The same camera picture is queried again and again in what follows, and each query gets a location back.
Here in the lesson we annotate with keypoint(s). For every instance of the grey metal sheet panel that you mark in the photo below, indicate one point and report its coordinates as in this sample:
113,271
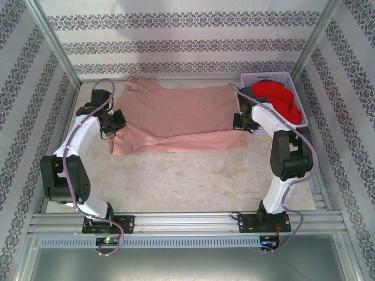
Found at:
187,266

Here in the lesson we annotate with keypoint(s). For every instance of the dark blue garment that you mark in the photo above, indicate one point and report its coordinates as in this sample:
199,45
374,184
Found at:
265,79

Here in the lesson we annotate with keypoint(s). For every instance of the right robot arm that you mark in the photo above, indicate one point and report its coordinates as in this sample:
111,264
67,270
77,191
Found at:
269,117

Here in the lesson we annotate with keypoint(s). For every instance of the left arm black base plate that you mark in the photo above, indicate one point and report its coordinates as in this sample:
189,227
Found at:
127,224

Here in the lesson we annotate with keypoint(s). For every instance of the aluminium corner post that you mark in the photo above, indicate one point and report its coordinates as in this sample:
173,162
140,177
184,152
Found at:
313,44
57,44

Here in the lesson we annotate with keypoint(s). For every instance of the pink t-shirt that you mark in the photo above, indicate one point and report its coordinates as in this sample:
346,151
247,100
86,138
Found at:
187,111

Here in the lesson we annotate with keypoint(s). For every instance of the aluminium frame bar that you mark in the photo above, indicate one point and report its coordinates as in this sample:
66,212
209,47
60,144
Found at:
74,96
190,79
320,202

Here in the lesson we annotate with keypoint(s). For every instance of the aluminium frame leg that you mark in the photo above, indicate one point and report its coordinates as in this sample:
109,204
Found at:
27,257
350,257

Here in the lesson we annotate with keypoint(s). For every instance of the lavender plastic basket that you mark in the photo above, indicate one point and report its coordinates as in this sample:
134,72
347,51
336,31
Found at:
249,78

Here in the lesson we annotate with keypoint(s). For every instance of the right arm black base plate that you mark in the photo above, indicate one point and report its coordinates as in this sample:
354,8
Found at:
244,224

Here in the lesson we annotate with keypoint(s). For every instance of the aluminium mounting rail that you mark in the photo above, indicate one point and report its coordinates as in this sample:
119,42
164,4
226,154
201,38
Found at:
187,222

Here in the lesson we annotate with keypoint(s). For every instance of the red garment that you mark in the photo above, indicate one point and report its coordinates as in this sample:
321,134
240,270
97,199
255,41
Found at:
275,92

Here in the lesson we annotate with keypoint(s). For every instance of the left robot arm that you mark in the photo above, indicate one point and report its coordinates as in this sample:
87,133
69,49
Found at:
82,134

